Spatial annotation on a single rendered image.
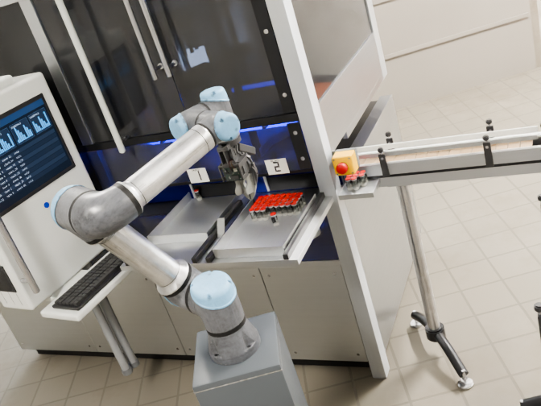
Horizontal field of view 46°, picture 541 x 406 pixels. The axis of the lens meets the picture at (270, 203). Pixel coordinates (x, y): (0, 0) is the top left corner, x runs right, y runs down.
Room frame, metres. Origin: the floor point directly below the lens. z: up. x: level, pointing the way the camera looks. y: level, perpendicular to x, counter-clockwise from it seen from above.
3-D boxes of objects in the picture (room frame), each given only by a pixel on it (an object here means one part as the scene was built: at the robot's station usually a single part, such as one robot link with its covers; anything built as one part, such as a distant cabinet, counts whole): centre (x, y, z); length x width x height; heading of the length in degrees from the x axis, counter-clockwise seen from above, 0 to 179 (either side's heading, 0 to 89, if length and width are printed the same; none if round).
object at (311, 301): (2.98, 0.42, 0.44); 2.06 x 1.00 x 0.88; 61
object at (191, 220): (2.22, 0.28, 0.90); 0.34 x 0.26 x 0.04; 151
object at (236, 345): (1.49, 0.22, 0.84); 0.15 x 0.15 x 0.10
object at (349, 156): (2.04, -0.30, 0.99); 0.08 x 0.07 x 0.07; 151
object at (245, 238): (1.96, 0.04, 0.90); 0.34 x 0.26 x 0.04; 150
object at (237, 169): (1.77, 0.06, 1.24); 0.09 x 0.08 x 0.12; 151
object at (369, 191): (2.07, -0.33, 0.87); 0.14 x 0.13 x 0.02; 151
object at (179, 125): (1.70, 0.13, 1.39); 0.11 x 0.11 x 0.08; 35
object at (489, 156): (2.02, -0.61, 0.92); 0.69 x 0.15 x 0.16; 61
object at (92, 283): (2.16, 0.70, 0.82); 0.40 x 0.14 x 0.02; 144
